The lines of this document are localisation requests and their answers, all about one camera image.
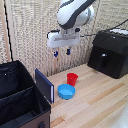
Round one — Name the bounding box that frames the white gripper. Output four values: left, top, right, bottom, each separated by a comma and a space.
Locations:
46, 28, 82, 58

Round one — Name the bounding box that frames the dark blue book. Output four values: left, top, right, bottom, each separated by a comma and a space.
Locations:
34, 68, 55, 104

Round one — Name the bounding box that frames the woven folding screen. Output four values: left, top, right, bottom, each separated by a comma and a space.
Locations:
0, 0, 128, 82

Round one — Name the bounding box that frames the red plastic cup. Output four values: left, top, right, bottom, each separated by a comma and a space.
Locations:
66, 72, 79, 88

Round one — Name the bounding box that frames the blue plastic bowl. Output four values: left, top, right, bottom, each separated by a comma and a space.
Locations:
57, 83, 76, 100

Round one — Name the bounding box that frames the black paper shredder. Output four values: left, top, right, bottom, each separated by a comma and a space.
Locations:
87, 28, 128, 80

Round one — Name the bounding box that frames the black fabric storage box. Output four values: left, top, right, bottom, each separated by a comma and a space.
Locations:
0, 60, 52, 128

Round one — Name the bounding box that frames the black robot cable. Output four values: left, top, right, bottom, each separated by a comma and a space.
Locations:
79, 18, 128, 38

